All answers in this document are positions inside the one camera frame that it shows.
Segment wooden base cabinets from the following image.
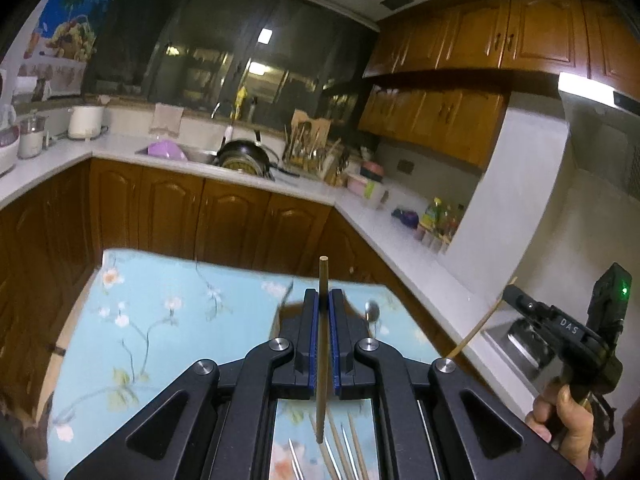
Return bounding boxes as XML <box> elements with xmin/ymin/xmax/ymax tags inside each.
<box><xmin>0</xmin><ymin>156</ymin><xmax>453</xmax><ymax>411</ymax></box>

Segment purple blue small object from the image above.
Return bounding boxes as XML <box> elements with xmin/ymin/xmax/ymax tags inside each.
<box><xmin>392</xmin><ymin>207</ymin><xmax>420</xmax><ymax>229</ymax></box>

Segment wooden countertop utensil rack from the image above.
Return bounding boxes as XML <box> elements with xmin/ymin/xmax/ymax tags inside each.
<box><xmin>281</xmin><ymin>109</ymin><xmax>343</xmax><ymax>175</ymax></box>

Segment glass blender jar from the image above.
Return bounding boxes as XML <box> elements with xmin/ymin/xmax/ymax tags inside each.
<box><xmin>17</xmin><ymin>111</ymin><xmax>49</xmax><ymax>159</ymax></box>

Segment wooden low wall cabinet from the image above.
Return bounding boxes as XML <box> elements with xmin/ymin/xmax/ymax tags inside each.
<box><xmin>357</xmin><ymin>84</ymin><xmax>511</xmax><ymax>169</ymax></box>

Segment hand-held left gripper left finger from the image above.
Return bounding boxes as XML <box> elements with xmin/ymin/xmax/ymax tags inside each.
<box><xmin>64</xmin><ymin>289</ymin><xmax>321</xmax><ymax>480</ymax></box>

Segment yellow oil bottle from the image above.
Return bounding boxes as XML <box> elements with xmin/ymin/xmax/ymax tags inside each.
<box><xmin>421</xmin><ymin>197</ymin><xmax>444</xmax><ymax>232</ymax></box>

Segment person's right hand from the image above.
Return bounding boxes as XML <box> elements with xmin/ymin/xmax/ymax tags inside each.
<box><xmin>525</xmin><ymin>379</ymin><xmax>597</xmax><ymax>477</ymax></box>

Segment steel range hood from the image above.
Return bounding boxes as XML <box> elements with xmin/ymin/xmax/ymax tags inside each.
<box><xmin>557</xmin><ymin>72</ymin><xmax>640</xmax><ymax>197</ymax></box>

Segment white electric pot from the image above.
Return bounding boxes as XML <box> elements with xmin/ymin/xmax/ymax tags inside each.
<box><xmin>67</xmin><ymin>104</ymin><xmax>107</xmax><ymax>140</ymax></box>

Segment red cap sauce bottle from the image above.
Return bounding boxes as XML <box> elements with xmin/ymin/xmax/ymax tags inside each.
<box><xmin>442</xmin><ymin>203</ymin><xmax>466</xmax><ymax>242</ymax></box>

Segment purple plastic basin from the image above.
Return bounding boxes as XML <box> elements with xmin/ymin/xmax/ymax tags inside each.
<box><xmin>147</xmin><ymin>140</ymin><xmax>189</xmax><ymax>162</ymax></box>

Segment white rice cooker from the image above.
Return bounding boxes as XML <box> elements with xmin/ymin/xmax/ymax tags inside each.
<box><xmin>0</xmin><ymin>67</ymin><xmax>22</xmax><ymax>177</ymax></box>

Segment black wok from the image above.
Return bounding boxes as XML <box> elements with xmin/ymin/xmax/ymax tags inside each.
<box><xmin>215</xmin><ymin>130</ymin><xmax>282</xmax><ymax>175</ymax></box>

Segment light blue floral tablecloth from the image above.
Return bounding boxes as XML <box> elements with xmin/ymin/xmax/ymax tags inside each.
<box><xmin>47</xmin><ymin>249</ymin><xmax>442</xmax><ymax>480</ymax></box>

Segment pink lidded container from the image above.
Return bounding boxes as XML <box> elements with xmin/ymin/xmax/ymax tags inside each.
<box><xmin>359</xmin><ymin>159</ymin><xmax>386</xmax><ymax>184</ymax></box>

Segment dark kitchen window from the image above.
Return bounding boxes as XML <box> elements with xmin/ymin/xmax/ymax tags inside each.
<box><xmin>82</xmin><ymin>0</ymin><xmax>379</xmax><ymax>137</ymax></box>

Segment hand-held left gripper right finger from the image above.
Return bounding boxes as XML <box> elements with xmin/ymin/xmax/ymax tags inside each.
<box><xmin>329</xmin><ymin>289</ymin><xmax>582</xmax><ymax>480</ymax></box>

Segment chrome sink faucet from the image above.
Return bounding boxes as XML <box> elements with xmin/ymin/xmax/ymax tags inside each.
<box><xmin>210</xmin><ymin>100</ymin><xmax>237</xmax><ymax>150</ymax></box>

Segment beige hanging cloth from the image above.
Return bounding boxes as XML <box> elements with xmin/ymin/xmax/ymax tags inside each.
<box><xmin>152</xmin><ymin>103</ymin><xmax>182</xmax><ymax>136</ymax></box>

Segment white plastic jar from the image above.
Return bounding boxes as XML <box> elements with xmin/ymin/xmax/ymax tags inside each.
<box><xmin>367</xmin><ymin>185</ymin><xmax>391</xmax><ymax>211</ymax></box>

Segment pale pink green container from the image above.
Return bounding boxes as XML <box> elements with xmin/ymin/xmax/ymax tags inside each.
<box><xmin>346</xmin><ymin>172</ymin><xmax>384</xmax><ymax>199</ymax></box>

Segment metal spoon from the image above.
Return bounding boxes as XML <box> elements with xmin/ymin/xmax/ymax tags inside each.
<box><xmin>363</xmin><ymin>300</ymin><xmax>381</xmax><ymax>342</ymax></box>

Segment stainless steel stove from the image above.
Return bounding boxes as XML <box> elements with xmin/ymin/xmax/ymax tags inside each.
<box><xmin>484</xmin><ymin>316</ymin><xmax>557</xmax><ymax>387</ymax></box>

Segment wooden ceiling wall cabinets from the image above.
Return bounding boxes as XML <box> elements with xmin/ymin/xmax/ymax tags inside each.
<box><xmin>362</xmin><ymin>0</ymin><xmax>640</xmax><ymax>104</ymax></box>

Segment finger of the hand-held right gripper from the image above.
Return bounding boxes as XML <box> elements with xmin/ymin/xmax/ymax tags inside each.
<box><xmin>502</xmin><ymin>284</ymin><xmax>556</xmax><ymax>333</ymax></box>

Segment tropical wall poster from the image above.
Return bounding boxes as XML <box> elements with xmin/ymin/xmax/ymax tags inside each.
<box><xmin>9</xmin><ymin>0</ymin><xmax>130</xmax><ymax>107</ymax></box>

